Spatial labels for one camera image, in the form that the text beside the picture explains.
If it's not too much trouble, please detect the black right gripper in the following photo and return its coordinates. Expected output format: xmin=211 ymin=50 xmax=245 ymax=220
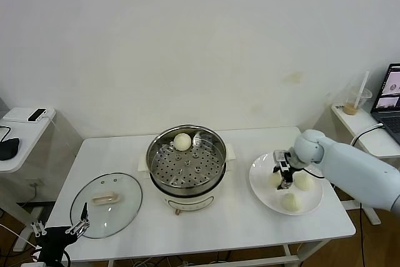
xmin=272 ymin=163 xmax=296 ymax=191

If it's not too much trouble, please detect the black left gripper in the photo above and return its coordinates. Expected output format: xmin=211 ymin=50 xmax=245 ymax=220
xmin=30 ymin=203 xmax=91 ymax=263

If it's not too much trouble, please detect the white steamed baozi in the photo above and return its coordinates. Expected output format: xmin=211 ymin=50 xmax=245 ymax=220
xmin=295 ymin=174 xmax=314 ymax=191
xmin=282 ymin=193 xmax=304 ymax=214
xmin=173 ymin=133 xmax=192 ymax=151
xmin=268 ymin=173 xmax=284 ymax=190

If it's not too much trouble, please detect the glass lid cream handle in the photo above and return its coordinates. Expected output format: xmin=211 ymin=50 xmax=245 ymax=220
xmin=69 ymin=172 xmax=143 ymax=239

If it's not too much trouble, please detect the stainless steel steamer basket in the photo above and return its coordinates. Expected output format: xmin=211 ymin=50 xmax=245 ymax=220
xmin=146 ymin=125 xmax=226 ymax=198

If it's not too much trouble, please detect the white round plate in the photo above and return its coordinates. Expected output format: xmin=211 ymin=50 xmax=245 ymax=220
xmin=249 ymin=153 xmax=324 ymax=216

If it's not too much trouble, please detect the white side table rounded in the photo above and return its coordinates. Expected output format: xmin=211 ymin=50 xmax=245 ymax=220
xmin=0 ymin=107 xmax=57 ymax=253

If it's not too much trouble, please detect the black computer mouse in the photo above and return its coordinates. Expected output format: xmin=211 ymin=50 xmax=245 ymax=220
xmin=0 ymin=138 xmax=20 ymax=161

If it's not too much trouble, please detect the white electric cooker base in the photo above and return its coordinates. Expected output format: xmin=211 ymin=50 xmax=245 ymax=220
xmin=137 ymin=143 xmax=238 ymax=217

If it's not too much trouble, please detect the white side table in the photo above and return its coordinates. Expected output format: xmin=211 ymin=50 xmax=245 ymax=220
xmin=331 ymin=104 xmax=400 ymax=226

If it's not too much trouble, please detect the clear plastic drink cup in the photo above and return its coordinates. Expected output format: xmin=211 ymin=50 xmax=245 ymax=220
xmin=342 ymin=87 xmax=373 ymax=116

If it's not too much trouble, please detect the black smartphone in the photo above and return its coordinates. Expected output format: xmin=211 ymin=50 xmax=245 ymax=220
xmin=27 ymin=109 xmax=48 ymax=123

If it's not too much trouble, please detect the flat white box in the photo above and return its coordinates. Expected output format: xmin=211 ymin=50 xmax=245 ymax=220
xmin=2 ymin=108 xmax=56 ymax=124

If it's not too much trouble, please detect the grey laptop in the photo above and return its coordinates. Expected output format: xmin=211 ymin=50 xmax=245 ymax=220
xmin=370 ymin=63 xmax=400 ymax=144

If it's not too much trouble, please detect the white drinking straw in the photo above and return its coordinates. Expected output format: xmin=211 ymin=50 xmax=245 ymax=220
xmin=352 ymin=72 xmax=369 ymax=110

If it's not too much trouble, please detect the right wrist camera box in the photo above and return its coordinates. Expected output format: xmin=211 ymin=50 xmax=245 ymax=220
xmin=272 ymin=150 xmax=290 ymax=171

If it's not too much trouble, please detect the black and white cable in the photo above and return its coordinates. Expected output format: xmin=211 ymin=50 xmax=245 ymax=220
xmin=349 ymin=123 xmax=384 ymax=267

